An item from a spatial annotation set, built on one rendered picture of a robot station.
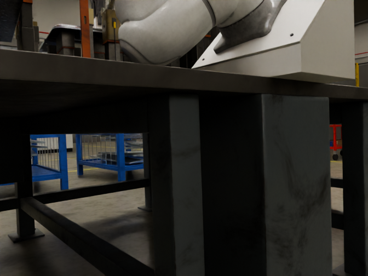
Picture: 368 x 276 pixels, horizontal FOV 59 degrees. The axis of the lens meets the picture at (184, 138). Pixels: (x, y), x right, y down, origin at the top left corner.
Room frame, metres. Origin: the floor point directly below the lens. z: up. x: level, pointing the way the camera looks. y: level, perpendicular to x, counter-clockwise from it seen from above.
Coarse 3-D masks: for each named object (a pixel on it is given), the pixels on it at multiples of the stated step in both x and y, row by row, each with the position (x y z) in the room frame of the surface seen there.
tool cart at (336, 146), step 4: (332, 124) 5.08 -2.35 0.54; (336, 124) 5.02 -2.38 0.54; (340, 124) 5.03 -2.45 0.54; (340, 140) 5.20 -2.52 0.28; (332, 144) 4.99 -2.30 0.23; (336, 144) 4.79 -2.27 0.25; (340, 144) 5.20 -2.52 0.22; (332, 148) 4.82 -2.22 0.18; (336, 148) 4.78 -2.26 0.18; (340, 148) 4.82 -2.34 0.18; (336, 152) 4.83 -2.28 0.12; (340, 152) 5.43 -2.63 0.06; (332, 156) 4.83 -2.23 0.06; (336, 156) 4.83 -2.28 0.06
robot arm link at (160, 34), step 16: (128, 0) 0.77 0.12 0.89; (144, 0) 0.76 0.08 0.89; (160, 0) 0.76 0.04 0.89; (176, 0) 0.76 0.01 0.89; (192, 0) 0.77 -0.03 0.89; (128, 16) 0.77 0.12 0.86; (144, 16) 0.76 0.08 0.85; (160, 16) 0.76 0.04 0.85; (176, 16) 0.76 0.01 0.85; (192, 16) 0.77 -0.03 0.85; (208, 16) 0.80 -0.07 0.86; (128, 32) 0.77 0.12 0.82; (144, 32) 0.76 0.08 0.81; (160, 32) 0.76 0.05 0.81; (176, 32) 0.77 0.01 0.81; (192, 32) 0.79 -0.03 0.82; (128, 48) 0.78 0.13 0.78; (144, 48) 0.77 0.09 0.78; (160, 48) 0.77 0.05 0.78; (176, 48) 0.79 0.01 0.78; (160, 64) 0.82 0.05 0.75
